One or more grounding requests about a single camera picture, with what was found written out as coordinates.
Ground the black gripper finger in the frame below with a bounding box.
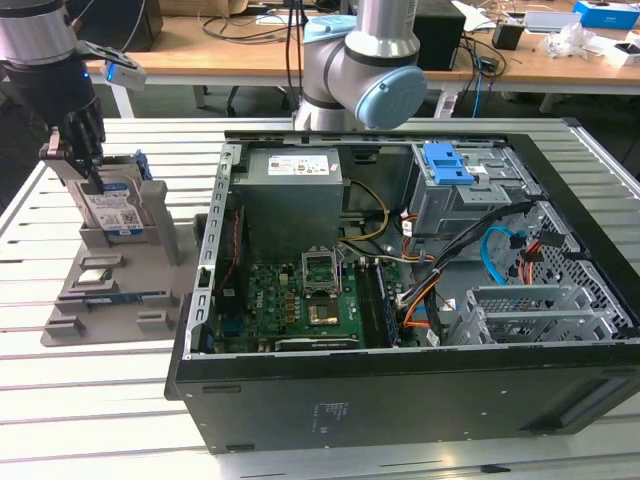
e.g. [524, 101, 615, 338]
[66, 109, 108, 196]
[47, 124, 69, 161]

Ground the hard disk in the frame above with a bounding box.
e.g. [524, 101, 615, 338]
[40, 143, 152, 239]

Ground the grey metal disk bay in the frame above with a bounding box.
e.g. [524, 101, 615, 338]
[462, 284, 621, 346]

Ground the large black box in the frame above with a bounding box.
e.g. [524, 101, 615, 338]
[64, 0, 164, 53]

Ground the silver CPU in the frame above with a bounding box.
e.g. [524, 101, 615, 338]
[78, 269, 114, 287]

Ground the grey parts rack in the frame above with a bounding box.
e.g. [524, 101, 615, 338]
[38, 182, 209, 354]

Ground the wooden desk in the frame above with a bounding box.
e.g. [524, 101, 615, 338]
[74, 9, 640, 119]

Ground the blue RAM stick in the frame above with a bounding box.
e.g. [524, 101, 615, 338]
[57, 293, 169, 308]

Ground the grey power supply unit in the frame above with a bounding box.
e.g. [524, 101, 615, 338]
[230, 147, 351, 251]

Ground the green motherboard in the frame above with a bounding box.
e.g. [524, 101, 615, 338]
[214, 259, 416, 354]

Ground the metal socket cover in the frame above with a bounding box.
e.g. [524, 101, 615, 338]
[301, 247, 341, 296]

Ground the thin metal locking lever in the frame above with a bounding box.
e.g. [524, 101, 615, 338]
[335, 244, 347, 301]

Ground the CPU socket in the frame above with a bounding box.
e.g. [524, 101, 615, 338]
[305, 297, 342, 327]

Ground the black expansion card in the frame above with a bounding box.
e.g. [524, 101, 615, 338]
[272, 335, 364, 351]

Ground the black RAM slot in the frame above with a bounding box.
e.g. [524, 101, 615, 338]
[355, 259, 380, 349]

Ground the installed dark RAM stick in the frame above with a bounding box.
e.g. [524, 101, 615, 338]
[374, 260, 402, 347]

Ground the blue plastic drive latch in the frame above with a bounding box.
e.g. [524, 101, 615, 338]
[422, 142, 476, 185]

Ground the black speaker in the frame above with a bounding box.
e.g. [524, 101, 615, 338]
[414, 0, 467, 72]

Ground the grey metal drive cage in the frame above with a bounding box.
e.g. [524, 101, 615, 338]
[404, 142, 544, 239]

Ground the white paper sheet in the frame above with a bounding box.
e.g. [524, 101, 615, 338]
[449, 0, 494, 34]

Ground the black open PC case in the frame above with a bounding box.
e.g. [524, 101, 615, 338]
[164, 117, 640, 455]

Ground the grey tablet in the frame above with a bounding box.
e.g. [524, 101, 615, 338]
[523, 10, 584, 34]

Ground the crumpled clear plastic bag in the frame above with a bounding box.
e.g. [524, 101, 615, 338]
[543, 22, 606, 60]

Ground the blue cardboard box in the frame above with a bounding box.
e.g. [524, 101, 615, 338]
[572, 0, 640, 32]

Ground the white box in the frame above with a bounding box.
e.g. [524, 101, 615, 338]
[605, 37, 640, 69]

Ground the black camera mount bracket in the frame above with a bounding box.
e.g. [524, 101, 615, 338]
[74, 40, 137, 71]

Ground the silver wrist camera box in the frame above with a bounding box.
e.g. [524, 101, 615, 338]
[101, 59, 149, 92]

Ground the yellow wire bundle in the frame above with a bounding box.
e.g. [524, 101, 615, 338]
[344, 179, 391, 244]

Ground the black cable bundle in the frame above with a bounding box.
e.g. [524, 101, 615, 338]
[397, 197, 546, 311]

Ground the blue network cable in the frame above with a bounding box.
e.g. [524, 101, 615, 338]
[472, 49, 496, 120]

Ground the blue data wire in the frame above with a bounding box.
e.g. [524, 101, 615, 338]
[480, 225, 524, 286]

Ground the red orange power wire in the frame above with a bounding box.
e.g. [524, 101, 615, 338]
[518, 239, 545, 287]

